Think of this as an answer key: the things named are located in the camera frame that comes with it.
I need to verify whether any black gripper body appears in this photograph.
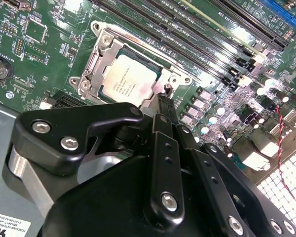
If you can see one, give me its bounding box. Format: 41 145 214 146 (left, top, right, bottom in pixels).
38 157 229 237

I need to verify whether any silver CPU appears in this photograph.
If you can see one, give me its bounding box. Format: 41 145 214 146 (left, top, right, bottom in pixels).
98 46 163 107

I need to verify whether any metal locking lever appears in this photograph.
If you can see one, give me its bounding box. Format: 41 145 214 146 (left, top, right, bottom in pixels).
105 26 203 83

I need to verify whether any metal socket cover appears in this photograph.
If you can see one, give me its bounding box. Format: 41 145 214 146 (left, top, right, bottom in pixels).
80 29 181 109

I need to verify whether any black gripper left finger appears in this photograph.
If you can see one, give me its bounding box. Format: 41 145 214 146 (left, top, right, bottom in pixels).
2 95 185 225

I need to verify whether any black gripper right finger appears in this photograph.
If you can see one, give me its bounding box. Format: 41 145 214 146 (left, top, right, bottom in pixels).
165 96 296 237

